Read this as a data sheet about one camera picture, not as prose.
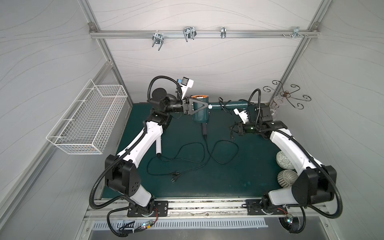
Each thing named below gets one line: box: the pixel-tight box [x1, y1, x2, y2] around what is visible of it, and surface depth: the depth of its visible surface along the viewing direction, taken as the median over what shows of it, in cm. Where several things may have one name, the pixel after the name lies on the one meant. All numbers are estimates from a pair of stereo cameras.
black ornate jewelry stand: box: [263, 80, 311, 110], surface depth 84 cm
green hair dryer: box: [190, 95, 249, 133], surface depth 61 cm
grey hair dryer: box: [202, 123, 207, 139], surface depth 104 cm
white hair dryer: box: [156, 136, 162, 155], surface depth 95 cm
